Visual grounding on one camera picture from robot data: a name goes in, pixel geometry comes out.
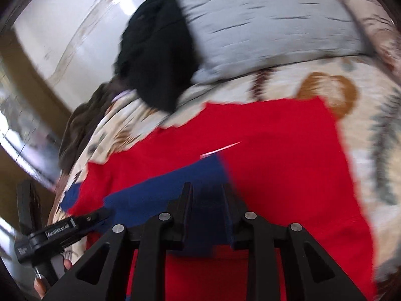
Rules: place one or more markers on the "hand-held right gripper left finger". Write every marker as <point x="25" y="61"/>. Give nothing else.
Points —
<point x="179" y="213"/>

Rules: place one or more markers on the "beige striped pillow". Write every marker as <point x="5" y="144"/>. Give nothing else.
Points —
<point x="376" y="25"/>

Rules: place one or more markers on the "leaf print fleece blanket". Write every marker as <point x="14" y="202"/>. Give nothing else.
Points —
<point x="369" y="150"/>

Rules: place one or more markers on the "red sweater with blue trim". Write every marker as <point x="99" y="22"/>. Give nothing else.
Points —
<point x="282" y="163"/>

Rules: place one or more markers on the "person's left hand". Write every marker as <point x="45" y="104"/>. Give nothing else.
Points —
<point x="40" y="288"/>

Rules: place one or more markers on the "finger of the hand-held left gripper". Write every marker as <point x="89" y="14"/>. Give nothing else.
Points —
<point x="94" y="218"/>

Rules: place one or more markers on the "black cloth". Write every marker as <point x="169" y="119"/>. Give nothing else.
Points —
<point x="156" y="56"/>

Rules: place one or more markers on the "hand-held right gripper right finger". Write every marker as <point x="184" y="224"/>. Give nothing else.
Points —
<point x="235" y="216"/>

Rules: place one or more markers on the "grey quilted pillow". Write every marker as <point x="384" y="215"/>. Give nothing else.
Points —
<point x="266" y="18"/>

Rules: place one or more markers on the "dark brown fuzzy blanket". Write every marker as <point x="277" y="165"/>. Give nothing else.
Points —
<point x="81" y="122"/>

